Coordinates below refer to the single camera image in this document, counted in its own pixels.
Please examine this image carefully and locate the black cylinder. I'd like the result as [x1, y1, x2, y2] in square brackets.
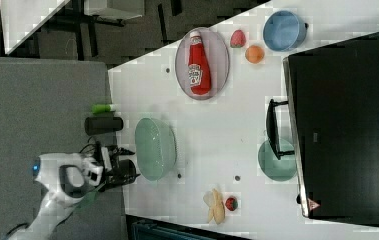
[118, 159, 139, 185]
[84, 117, 124, 136]

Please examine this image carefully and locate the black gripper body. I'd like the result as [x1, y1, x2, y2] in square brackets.
[93, 141, 137, 190]

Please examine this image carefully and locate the black cylinder upper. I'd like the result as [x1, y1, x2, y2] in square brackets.
[84, 117, 124, 136]

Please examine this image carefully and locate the red ketchup bottle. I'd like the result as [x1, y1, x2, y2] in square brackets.
[188, 31, 211, 95]

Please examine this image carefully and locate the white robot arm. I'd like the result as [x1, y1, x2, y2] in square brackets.
[2, 142, 139, 240]

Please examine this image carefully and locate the green mug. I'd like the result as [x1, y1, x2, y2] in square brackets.
[258, 141, 297, 182]

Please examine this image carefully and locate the red strawberry toy near banana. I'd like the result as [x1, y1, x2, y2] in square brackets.
[225, 196, 238, 211]

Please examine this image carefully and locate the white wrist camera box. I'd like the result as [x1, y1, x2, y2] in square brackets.
[82, 158, 104, 186]

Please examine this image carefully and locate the black cylinder lower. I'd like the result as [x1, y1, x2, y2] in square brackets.
[118, 159, 139, 185]

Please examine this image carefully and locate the black toaster oven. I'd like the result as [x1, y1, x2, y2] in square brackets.
[266, 32, 379, 227]

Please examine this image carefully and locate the orange toy fruit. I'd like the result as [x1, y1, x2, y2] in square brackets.
[245, 45, 264, 64]

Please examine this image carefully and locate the green marker pen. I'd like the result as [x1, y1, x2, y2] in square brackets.
[91, 104, 117, 114]

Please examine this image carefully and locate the peeled banana toy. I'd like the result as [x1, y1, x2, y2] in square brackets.
[203, 189, 225, 225]

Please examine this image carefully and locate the purple round plate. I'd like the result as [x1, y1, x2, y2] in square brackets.
[175, 27, 230, 100]

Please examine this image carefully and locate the blue cup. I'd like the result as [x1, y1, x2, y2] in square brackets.
[263, 10, 309, 52]

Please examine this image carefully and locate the red strawberry toy near plate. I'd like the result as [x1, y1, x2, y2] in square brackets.
[230, 30, 246, 48]

